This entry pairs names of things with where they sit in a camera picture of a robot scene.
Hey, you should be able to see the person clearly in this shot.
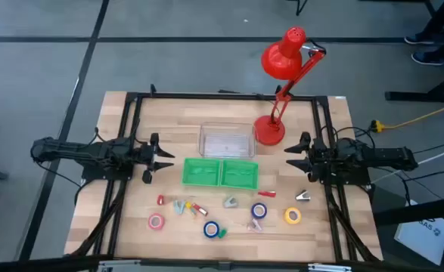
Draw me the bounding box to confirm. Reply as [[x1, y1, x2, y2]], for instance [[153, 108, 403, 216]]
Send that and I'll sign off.
[[403, 0, 444, 67]]

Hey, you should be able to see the clear plastic container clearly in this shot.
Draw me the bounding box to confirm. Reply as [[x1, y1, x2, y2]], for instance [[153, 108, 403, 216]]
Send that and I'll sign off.
[[197, 121, 257, 159]]

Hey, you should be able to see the pink staple remover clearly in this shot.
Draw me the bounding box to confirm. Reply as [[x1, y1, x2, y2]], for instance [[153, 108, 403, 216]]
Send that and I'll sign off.
[[246, 218, 263, 233]]

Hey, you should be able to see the right arm's gripper body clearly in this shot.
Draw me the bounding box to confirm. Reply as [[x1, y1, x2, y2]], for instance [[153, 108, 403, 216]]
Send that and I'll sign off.
[[300, 131, 328, 184]]

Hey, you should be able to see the yellow extension cable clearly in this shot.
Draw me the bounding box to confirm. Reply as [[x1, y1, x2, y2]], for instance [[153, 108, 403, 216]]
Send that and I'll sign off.
[[370, 97, 444, 134]]

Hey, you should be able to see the red stapler with silver top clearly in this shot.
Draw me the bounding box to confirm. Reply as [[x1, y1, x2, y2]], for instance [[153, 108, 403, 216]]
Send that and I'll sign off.
[[191, 202, 209, 218]]

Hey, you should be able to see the black cable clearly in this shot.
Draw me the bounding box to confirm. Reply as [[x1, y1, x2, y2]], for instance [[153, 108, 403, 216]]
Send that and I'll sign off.
[[36, 160, 90, 207]]

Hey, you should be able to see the white cable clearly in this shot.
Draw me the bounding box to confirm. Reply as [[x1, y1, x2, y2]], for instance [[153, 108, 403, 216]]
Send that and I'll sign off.
[[371, 142, 444, 184]]

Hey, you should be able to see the black desk base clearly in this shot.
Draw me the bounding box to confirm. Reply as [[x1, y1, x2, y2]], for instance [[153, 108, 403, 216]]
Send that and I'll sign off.
[[384, 70, 444, 104]]

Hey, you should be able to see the black aluminium table frame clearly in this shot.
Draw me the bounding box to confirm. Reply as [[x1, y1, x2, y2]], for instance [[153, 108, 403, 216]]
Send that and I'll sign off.
[[64, 83, 383, 264]]

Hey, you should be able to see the pink tape roll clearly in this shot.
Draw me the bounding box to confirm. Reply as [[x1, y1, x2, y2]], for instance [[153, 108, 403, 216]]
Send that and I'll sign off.
[[147, 212, 166, 231]]

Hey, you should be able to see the black crossbar with metal brackets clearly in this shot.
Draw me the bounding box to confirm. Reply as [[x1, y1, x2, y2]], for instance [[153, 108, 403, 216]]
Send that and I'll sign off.
[[0, 253, 444, 272]]

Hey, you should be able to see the blue tape roll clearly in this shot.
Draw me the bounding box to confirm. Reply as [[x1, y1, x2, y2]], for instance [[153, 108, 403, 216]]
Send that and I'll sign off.
[[203, 221, 220, 240], [250, 202, 269, 220]]

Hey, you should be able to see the black tripod leg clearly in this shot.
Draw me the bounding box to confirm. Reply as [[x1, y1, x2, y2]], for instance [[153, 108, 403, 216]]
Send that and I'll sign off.
[[284, 0, 309, 17]]

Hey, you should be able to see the white cardboard box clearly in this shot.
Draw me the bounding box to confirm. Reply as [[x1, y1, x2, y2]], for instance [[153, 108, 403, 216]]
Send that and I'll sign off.
[[393, 217, 444, 266]]

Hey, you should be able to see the yellow tape roll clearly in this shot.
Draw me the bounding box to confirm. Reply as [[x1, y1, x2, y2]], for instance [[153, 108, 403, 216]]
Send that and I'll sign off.
[[284, 206, 303, 225]]

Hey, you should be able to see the left arm's gripper body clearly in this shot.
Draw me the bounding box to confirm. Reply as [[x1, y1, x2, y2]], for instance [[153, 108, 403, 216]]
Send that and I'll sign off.
[[129, 131, 161, 185]]

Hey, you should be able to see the red desk lamp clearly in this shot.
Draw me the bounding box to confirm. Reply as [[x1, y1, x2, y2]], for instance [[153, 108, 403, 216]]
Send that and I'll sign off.
[[253, 26, 328, 147]]

